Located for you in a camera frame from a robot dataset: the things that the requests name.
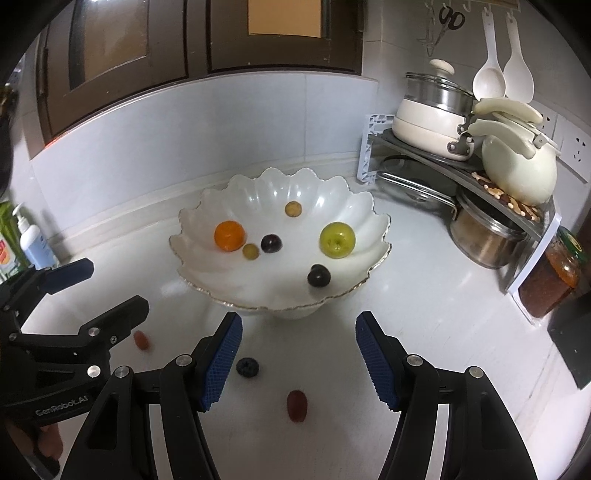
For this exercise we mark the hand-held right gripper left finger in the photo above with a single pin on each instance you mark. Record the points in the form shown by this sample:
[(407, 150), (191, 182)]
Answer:
[(221, 360)]

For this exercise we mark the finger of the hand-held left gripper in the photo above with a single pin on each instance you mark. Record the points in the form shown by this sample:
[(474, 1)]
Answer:
[(69, 273), (124, 316)]

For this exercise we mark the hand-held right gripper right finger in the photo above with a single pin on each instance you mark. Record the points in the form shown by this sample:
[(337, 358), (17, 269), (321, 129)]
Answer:
[(376, 360)]

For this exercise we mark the red grape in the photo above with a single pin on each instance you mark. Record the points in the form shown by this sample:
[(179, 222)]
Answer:
[(296, 405), (141, 340)]

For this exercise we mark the white scalloped bowl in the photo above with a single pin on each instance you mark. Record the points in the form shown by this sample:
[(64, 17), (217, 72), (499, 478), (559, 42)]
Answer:
[(258, 281)]

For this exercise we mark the green grape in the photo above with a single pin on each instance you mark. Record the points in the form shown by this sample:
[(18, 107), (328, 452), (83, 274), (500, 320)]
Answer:
[(250, 252)]

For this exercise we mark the yellow brown grape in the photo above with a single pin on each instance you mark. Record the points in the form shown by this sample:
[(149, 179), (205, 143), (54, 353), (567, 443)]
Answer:
[(293, 209)]

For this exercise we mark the person's left hand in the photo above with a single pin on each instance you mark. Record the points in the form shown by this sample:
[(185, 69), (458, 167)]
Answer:
[(44, 441)]

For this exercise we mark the white pump bottle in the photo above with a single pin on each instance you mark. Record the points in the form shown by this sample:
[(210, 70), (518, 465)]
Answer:
[(37, 244)]

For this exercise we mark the green packaged bottle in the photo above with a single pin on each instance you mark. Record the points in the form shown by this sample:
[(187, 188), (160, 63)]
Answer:
[(9, 249)]

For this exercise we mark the orange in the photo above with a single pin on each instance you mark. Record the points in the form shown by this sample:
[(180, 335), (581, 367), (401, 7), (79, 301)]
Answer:
[(229, 235)]

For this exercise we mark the green apple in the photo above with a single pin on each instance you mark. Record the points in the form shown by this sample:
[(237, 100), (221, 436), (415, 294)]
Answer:
[(337, 240)]

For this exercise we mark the stainless steel pot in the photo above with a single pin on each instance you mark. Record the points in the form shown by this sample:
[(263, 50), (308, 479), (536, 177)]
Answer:
[(480, 240)]

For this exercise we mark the brown sauce jar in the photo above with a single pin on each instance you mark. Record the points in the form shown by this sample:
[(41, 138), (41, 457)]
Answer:
[(540, 286)]

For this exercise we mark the glass pan lid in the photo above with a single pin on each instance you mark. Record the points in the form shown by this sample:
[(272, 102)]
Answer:
[(406, 173)]

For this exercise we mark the brown beaded trivet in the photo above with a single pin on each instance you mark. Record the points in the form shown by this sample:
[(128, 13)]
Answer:
[(503, 196)]

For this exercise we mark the grey corner shelf rack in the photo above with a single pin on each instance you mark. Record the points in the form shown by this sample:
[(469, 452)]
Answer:
[(367, 152)]

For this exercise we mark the honey jar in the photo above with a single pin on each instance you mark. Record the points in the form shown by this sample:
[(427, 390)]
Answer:
[(565, 263)]

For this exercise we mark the white frying pan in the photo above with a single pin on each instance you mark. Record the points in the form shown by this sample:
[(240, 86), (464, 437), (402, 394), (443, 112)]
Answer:
[(425, 138)]

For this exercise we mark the cream round pot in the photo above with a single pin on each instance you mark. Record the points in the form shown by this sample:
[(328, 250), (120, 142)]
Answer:
[(517, 175)]

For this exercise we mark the white saucepan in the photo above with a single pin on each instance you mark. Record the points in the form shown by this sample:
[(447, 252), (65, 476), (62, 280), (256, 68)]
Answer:
[(415, 113)]

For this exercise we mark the steel steamer pot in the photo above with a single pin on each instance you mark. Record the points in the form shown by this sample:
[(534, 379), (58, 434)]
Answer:
[(443, 99)]

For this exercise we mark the glass lid with white knob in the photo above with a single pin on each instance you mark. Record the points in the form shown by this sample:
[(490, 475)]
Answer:
[(441, 67)]

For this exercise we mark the white rice spoon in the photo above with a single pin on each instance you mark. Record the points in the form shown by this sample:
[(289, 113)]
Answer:
[(488, 81), (519, 78)]

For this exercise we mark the black scissors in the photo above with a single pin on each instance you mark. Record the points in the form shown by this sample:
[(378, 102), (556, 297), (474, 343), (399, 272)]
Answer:
[(447, 23)]

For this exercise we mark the brown wooden window frame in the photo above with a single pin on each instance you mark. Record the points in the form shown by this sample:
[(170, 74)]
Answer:
[(184, 50)]

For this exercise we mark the white wall socket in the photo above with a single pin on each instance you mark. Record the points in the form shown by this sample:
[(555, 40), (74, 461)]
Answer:
[(549, 122), (575, 143)]

